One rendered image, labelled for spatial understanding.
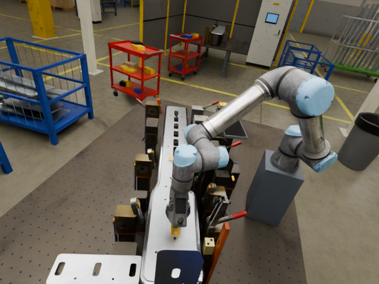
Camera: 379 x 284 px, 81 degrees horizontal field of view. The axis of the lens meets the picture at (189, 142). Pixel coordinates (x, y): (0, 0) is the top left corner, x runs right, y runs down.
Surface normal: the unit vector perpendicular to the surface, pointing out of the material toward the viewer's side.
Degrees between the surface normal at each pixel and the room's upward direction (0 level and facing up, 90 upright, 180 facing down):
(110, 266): 0
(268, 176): 90
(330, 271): 0
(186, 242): 0
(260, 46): 90
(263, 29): 90
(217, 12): 90
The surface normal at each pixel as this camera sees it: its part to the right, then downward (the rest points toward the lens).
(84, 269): 0.14, -0.81
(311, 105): 0.31, 0.50
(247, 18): -0.28, 0.52
